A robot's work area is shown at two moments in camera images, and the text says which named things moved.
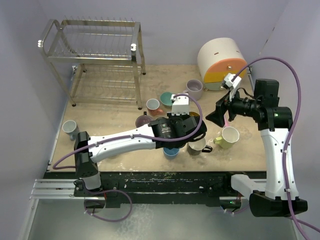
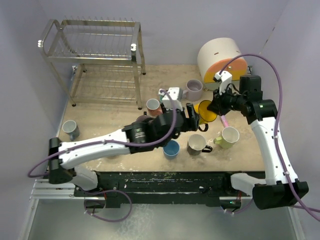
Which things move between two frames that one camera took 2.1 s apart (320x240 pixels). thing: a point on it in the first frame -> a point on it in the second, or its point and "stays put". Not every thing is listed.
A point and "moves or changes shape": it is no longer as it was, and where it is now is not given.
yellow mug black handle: x=193 y=114 moves or changes shape
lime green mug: x=229 y=136 stays put
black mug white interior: x=195 y=148 stays put
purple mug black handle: x=143 y=120 stays put
